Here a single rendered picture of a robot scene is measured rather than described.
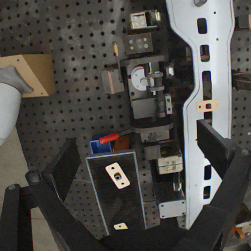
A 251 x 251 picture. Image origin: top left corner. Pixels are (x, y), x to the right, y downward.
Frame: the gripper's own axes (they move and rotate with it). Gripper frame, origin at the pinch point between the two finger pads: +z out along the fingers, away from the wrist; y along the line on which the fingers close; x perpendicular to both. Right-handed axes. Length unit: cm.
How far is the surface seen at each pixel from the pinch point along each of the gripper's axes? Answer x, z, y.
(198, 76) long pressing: -1, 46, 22
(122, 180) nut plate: -24.5, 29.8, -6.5
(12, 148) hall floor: -55, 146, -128
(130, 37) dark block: 13.2, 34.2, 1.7
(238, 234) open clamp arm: -69, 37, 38
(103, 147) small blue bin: -35, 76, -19
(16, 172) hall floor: -83, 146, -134
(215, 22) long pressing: 16, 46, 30
